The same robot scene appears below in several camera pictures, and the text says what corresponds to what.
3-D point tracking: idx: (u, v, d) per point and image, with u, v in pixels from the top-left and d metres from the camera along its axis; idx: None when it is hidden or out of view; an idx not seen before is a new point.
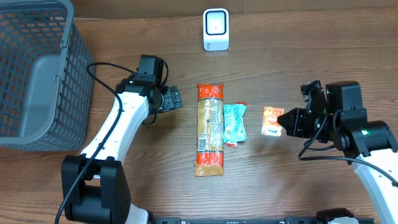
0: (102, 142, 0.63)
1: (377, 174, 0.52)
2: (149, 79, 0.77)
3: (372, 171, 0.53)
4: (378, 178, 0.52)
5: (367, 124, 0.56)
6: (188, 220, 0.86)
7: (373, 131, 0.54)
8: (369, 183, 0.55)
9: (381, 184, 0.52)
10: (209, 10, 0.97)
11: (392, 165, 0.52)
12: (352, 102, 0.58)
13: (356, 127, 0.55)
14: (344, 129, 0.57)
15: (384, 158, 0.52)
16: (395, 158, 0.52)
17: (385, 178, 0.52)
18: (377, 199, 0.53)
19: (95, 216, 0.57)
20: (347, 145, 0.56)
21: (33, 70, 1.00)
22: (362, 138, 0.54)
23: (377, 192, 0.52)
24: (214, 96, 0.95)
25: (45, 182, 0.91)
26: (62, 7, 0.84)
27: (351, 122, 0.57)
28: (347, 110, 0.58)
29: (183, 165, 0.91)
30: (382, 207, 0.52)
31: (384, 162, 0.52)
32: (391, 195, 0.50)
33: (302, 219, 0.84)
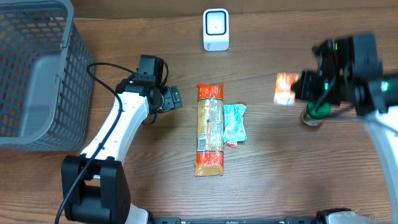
0: (102, 142, 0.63)
1: (393, 135, 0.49)
2: (149, 79, 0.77)
3: (387, 132, 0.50)
4: (393, 140, 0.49)
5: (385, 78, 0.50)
6: (188, 220, 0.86)
7: (392, 85, 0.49)
8: (379, 145, 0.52)
9: (395, 146, 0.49)
10: (209, 10, 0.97)
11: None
12: (365, 54, 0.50)
13: (372, 78, 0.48)
14: (358, 81, 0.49)
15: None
16: None
17: None
18: (387, 160, 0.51)
19: (95, 216, 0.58)
20: (363, 98, 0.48)
21: (32, 70, 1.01)
22: (382, 91, 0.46)
23: (389, 154, 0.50)
24: (214, 96, 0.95)
25: (45, 182, 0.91)
26: (62, 7, 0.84)
27: (365, 73, 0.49)
28: (359, 62, 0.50)
29: (183, 165, 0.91)
30: (392, 169, 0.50)
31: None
32: None
33: (302, 219, 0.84)
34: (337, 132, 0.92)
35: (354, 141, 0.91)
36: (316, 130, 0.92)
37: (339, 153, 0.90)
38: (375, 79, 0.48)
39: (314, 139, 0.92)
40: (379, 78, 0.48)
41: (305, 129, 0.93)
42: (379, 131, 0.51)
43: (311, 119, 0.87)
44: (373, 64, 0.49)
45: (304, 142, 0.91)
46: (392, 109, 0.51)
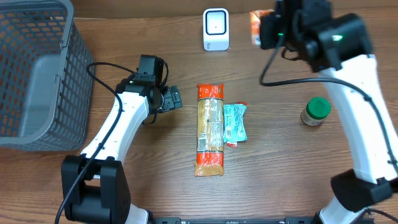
0: (102, 142, 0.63)
1: (349, 90, 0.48)
2: (149, 79, 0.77)
3: (343, 88, 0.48)
4: (349, 94, 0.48)
5: (335, 20, 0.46)
6: (188, 220, 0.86)
7: (344, 30, 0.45)
8: (337, 97, 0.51)
9: (351, 100, 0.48)
10: (209, 9, 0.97)
11: (364, 76, 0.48)
12: None
13: (323, 27, 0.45)
14: (310, 32, 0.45)
15: (357, 70, 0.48)
16: (366, 67, 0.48)
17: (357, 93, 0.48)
18: (344, 111, 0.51)
19: (95, 216, 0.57)
20: (314, 52, 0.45)
21: (33, 70, 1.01)
22: (334, 42, 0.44)
23: (347, 107, 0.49)
24: (214, 96, 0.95)
25: (45, 182, 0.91)
26: (62, 7, 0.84)
27: (314, 23, 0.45)
28: (310, 8, 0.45)
29: (183, 165, 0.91)
30: (349, 121, 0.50)
31: (356, 75, 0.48)
32: (359, 111, 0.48)
33: (302, 219, 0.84)
34: (337, 132, 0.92)
35: None
36: (316, 130, 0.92)
37: (339, 153, 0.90)
38: (325, 27, 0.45)
39: (314, 140, 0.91)
40: (328, 25, 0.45)
41: (305, 129, 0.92)
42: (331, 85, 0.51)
43: (310, 117, 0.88)
44: (322, 7, 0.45)
45: (304, 142, 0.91)
46: (346, 62, 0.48)
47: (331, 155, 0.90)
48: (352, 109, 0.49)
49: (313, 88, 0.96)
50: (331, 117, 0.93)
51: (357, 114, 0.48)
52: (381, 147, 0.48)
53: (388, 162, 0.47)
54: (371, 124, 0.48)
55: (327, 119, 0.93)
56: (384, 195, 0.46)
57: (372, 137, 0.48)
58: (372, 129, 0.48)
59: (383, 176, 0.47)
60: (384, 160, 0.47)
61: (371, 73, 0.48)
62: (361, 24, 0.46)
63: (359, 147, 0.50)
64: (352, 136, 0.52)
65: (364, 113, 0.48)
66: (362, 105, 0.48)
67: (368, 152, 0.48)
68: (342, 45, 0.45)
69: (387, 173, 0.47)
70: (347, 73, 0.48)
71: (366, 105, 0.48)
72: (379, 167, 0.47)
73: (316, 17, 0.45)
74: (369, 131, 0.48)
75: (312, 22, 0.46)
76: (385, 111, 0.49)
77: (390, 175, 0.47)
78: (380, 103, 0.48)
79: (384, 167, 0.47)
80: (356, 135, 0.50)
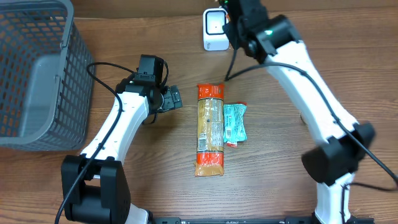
0: (102, 142, 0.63)
1: (287, 70, 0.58)
2: (149, 79, 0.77)
3: (282, 68, 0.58)
4: (288, 72, 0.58)
5: (270, 21, 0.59)
6: (188, 220, 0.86)
7: (275, 28, 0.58)
8: (284, 80, 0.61)
9: (291, 77, 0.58)
10: (209, 9, 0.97)
11: (296, 56, 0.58)
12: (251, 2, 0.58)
13: (259, 28, 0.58)
14: (250, 34, 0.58)
15: (290, 52, 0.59)
16: (296, 50, 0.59)
17: (294, 70, 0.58)
18: (291, 89, 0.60)
19: (95, 216, 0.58)
20: (255, 50, 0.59)
21: (32, 70, 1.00)
22: (268, 40, 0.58)
23: (291, 84, 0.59)
24: (214, 96, 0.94)
25: (45, 182, 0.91)
26: (62, 7, 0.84)
27: (254, 25, 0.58)
28: (248, 12, 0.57)
29: (183, 165, 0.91)
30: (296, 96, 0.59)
31: (290, 56, 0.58)
32: (298, 84, 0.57)
33: (302, 219, 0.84)
34: None
35: None
36: None
37: None
38: (260, 28, 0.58)
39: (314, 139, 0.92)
40: (263, 26, 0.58)
41: (305, 129, 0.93)
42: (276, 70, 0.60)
43: None
44: (259, 11, 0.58)
45: (304, 143, 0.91)
46: (281, 48, 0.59)
47: None
48: (294, 85, 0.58)
49: None
50: None
51: (298, 87, 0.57)
52: (324, 111, 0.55)
53: (334, 122, 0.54)
54: (311, 94, 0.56)
55: None
56: (334, 150, 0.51)
57: (315, 105, 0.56)
58: (313, 98, 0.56)
59: (331, 135, 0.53)
60: (329, 121, 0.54)
61: (302, 55, 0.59)
62: (289, 23, 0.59)
63: (309, 117, 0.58)
64: (303, 110, 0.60)
65: (301, 85, 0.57)
66: (300, 80, 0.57)
67: (316, 118, 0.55)
68: (275, 42, 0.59)
69: (334, 132, 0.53)
70: (283, 56, 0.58)
71: (303, 78, 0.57)
72: (327, 128, 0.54)
73: (254, 19, 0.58)
74: (311, 100, 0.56)
75: (252, 24, 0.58)
76: (322, 83, 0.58)
77: (338, 134, 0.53)
78: (314, 75, 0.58)
79: (331, 127, 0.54)
80: (305, 109, 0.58)
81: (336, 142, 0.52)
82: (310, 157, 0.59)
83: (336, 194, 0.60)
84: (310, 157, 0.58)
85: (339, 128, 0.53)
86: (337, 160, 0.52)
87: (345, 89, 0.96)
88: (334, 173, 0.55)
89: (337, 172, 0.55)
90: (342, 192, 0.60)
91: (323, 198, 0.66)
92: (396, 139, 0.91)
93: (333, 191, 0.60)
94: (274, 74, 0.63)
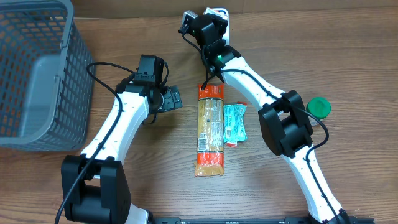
0: (102, 142, 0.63)
1: (232, 72, 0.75)
2: (149, 79, 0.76)
3: (229, 72, 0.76)
4: (234, 74, 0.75)
5: (223, 50, 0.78)
6: (188, 220, 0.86)
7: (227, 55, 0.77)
8: (235, 83, 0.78)
9: (236, 77, 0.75)
10: (189, 12, 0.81)
11: (239, 64, 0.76)
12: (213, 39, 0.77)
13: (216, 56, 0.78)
14: (211, 60, 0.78)
15: (235, 62, 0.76)
16: (239, 61, 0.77)
17: (237, 73, 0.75)
18: (239, 87, 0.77)
19: (95, 216, 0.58)
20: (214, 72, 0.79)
21: (32, 70, 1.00)
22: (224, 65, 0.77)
23: (238, 83, 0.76)
24: (214, 96, 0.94)
25: (45, 182, 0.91)
26: (62, 7, 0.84)
27: (212, 53, 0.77)
28: (210, 46, 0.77)
29: (183, 165, 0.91)
30: (242, 89, 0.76)
31: (234, 65, 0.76)
32: (242, 79, 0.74)
33: (302, 219, 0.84)
34: (337, 132, 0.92)
35: (354, 141, 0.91)
36: (316, 129, 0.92)
37: (339, 153, 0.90)
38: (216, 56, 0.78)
39: (314, 139, 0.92)
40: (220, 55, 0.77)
41: None
42: (227, 76, 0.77)
43: None
44: (217, 43, 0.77)
45: None
46: (229, 63, 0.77)
47: (332, 155, 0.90)
48: (240, 83, 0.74)
49: (313, 88, 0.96)
50: (331, 117, 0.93)
51: (241, 82, 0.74)
52: (260, 89, 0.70)
53: (267, 95, 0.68)
54: (249, 84, 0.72)
55: (327, 119, 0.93)
56: (270, 112, 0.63)
57: (254, 89, 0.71)
58: (251, 86, 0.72)
59: (265, 102, 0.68)
60: (263, 96, 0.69)
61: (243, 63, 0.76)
62: (234, 50, 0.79)
63: (254, 101, 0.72)
64: (250, 99, 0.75)
65: (244, 79, 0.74)
66: (242, 78, 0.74)
67: (254, 96, 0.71)
68: (227, 61, 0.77)
69: (268, 101, 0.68)
70: (229, 66, 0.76)
71: (244, 75, 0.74)
72: (262, 101, 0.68)
73: (212, 51, 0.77)
74: (250, 87, 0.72)
75: (212, 53, 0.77)
76: (260, 76, 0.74)
77: (270, 101, 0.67)
78: (252, 72, 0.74)
79: (265, 99, 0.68)
80: (250, 97, 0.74)
81: (270, 107, 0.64)
82: (265, 135, 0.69)
83: (303, 169, 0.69)
84: (265, 134, 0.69)
85: (271, 98, 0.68)
86: (275, 122, 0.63)
87: (346, 89, 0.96)
88: (282, 139, 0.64)
89: (285, 137, 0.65)
90: (308, 165, 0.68)
91: (304, 189, 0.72)
92: (395, 139, 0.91)
93: (300, 167, 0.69)
94: (228, 81, 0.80)
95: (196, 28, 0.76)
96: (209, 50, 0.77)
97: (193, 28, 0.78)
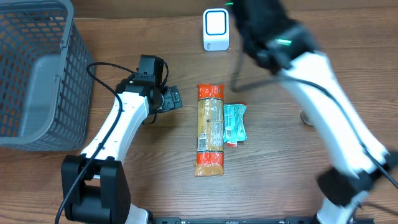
0: (102, 142, 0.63)
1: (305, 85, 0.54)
2: (149, 79, 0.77)
3: (300, 84, 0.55)
4: (305, 88, 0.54)
5: (282, 26, 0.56)
6: (188, 220, 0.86)
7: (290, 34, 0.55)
8: (304, 97, 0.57)
9: (311, 95, 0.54)
10: None
11: (314, 73, 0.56)
12: (260, 8, 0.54)
13: (272, 38, 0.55)
14: (260, 43, 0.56)
15: (309, 68, 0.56)
16: (313, 65, 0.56)
17: (314, 89, 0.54)
18: (307, 105, 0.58)
19: (95, 216, 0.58)
20: (267, 59, 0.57)
21: (33, 70, 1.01)
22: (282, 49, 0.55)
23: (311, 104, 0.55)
24: (214, 96, 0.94)
25: (45, 182, 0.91)
26: (62, 7, 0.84)
27: (261, 32, 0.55)
28: (259, 21, 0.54)
29: (183, 165, 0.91)
30: (313, 112, 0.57)
31: (308, 73, 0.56)
32: (321, 104, 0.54)
33: (302, 219, 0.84)
34: None
35: None
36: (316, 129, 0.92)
37: None
38: (275, 37, 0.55)
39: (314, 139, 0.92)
40: (274, 33, 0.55)
41: (305, 129, 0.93)
42: (291, 86, 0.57)
43: None
44: (267, 15, 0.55)
45: (305, 143, 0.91)
46: (297, 62, 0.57)
47: None
48: (315, 106, 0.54)
49: None
50: None
51: (322, 110, 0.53)
52: (353, 138, 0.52)
53: (362, 152, 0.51)
54: (335, 118, 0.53)
55: None
56: (360, 183, 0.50)
57: (337, 126, 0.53)
58: (341, 127, 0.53)
59: (360, 165, 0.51)
60: (357, 150, 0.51)
61: (323, 73, 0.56)
62: (302, 30, 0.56)
63: (334, 139, 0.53)
64: (319, 127, 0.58)
65: (323, 104, 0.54)
66: (322, 102, 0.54)
67: (343, 148, 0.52)
68: (293, 55, 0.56)
69: (363, 164, 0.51)
70: (300, 70, 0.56)
71: (325, 97, 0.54)
72: (356, 155, 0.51)
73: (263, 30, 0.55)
74: (336, 123, 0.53)
75: (263, 35, 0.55)
76: (354, 112, 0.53)
77: (366, 165, 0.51)
78: (337, 93, 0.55)
79: (359, 154, 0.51)
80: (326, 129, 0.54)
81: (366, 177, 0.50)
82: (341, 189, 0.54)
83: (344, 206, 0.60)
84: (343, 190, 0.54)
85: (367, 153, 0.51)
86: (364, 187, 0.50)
87: (346, 89, 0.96)
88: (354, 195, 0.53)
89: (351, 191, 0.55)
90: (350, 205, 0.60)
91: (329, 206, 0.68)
92: (395, 139, 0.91)
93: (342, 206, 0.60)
94: (290, 88, 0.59)
95: None
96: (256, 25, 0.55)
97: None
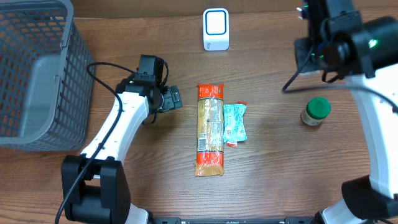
0: (102, 142, 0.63)
1: (379, 100, 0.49)
2: (149, 79, 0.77)
3: (373, 97, 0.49)
4: (379, 104, 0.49)
5: (372, 25, 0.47)
6: (188, 220, 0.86)
7: (381, 33, 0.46)
8: (367, 111, 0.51)
9: (380, 110, 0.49)
10: None
11: (394, 88, 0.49)
12: (343, 5, 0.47)
13: (362, 33, 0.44)
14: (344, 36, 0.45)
15: (391, 83, 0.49)
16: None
17: (386, 103, 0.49)
18: (369, 120, 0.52)
19: (95, 216, 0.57)
20: (346, 55, 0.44)
21: (33, 70, 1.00)
22: (367, 53, 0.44)
23: (374, 118, 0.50)
24: (214, 96, 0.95)
25: (45, 182, 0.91)
26: (62, 7, 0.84)
27: (346, 28, 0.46)
28: (336, 18, 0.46)
29: (183, 165, 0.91)
30: (373, 127, 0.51)
31: (388, 85, 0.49)
32: (387, 119, 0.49)
33: (302, 219, 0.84)
34: (337, 132, 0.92)
35: (353, 141, 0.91)
36: (316, 129, 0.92)
37: (339, 153, 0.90)
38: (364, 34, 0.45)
39: (314, 139, 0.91)
40: (364, 30, 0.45)
41: (305, 129, 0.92)
42: (367, 98, 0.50)
43: (310, 117, 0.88)
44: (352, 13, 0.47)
45: (305, 143, 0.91)
46: (379, 71, 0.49)
47: (332, 155, 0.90)
48: (379, 122, 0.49)
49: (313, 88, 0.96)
50: (331, 117, 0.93)
51: (385, 127, 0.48)
52: None
53: None
54: None
55: (327, 118, 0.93)
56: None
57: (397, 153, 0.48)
58: None
59: None
60: None
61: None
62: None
63: (381, 162, 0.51)
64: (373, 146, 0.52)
65: (391, 122, 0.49)
66: (388, 119, 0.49)
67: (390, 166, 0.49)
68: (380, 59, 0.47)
69: None
70: (380, 82, 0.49)
71: (395, 119, 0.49)
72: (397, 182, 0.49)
73: (347, 29, 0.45)
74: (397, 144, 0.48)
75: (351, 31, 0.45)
76: None
77: None
78: None
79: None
80: (379, 150, 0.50)
81: None
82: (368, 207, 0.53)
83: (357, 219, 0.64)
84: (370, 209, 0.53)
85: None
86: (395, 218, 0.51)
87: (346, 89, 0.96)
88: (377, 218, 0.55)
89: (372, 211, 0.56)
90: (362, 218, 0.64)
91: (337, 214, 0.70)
92: None
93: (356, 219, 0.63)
94: (357, 96, 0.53)
95: None
96: (338, 23, 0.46)
97: None
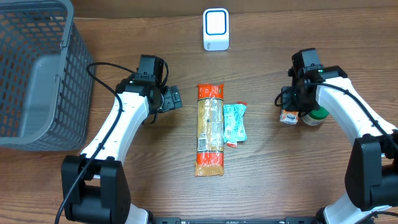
0: (102, 142, 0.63)
1: (332, 91, 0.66)
2: (149, 79, 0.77)
3: (327, 89, 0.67)
4: (333, 93, 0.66)
5: (327, 68, 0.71)
6: (188, 220, 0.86)
7: (328, 71, 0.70)
8: (330, 102, 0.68)
9: (335, 96, 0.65)
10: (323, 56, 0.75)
11: (341, 84, 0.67)
12: (313, 60, 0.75)
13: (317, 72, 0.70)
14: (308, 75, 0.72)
15: (336, 82, 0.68)
16: (343, 81, 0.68)
17: (337, 91, 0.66)
18: (333, 108, 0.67)
19: (95, 216, 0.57)
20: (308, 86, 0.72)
21: (33, 70, 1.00)
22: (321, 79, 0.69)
23: (335, 103, 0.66)
24: (214, 96, 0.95)
25: (45, 182, 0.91)
26: (62, 7, 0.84)
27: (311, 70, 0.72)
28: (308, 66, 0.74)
29: (183, 165, 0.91)
30: (337, 111, 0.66)
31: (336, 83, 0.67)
32: (342, 99, 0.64)
33: (302, 219, 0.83)
34: (337, 132, 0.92)
35: None
36: (316, 130, 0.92)
37: (339, 153, 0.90)
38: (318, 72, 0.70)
39: (314, 140, 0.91)
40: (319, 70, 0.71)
41: (305, 129, 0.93)
42: (323, 93, 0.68)
43: (310, 117, 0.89)
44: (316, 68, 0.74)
45: (305, 143, 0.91)
46: (329, 80, 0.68)
47: (331, 155, 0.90)
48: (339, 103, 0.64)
49: None
50: (331, 117, 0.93)
51: (342, 103, 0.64)
52: (364, 117, 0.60)
53: (372, 126, 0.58)
54: (357, 110, 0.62)
55: (327, 118, 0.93)
56: (370, 144, 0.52)
57: (356, 114, 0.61)
58: (356, 111, 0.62)
59: (368, 132, 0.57)
60: (367, 124, 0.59)
61: (348, 85, 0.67)
62: (342, 71, 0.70)
63: (351, 127, 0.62)
64: (344, 127, 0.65)
65: (345, 101, 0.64)
66: (342, 98, 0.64)
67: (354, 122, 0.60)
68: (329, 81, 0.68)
69: (373, 132, 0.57)
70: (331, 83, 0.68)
71: (346, 96, 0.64)
72: (365, 130, 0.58)
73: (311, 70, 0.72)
74: (353, 110, 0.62)
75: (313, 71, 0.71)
76: (367, 106, 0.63)
77: (375, 132, 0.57)
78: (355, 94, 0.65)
79: (369, 129, 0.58)
80: (347, 122, 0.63)
81: (373, 139, 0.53)
82: (353, 167, 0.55)
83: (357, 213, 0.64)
84: (353, 165, 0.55)
85: (377, 129, 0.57)
86: (374, 162, 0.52)
87: None
88: (373, 189, 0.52)
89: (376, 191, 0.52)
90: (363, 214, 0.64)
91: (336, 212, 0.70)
92: None
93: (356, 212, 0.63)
94: (322, 101, 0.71)
95: (296, 54, 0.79)
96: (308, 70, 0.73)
97: (293, 57, 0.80)
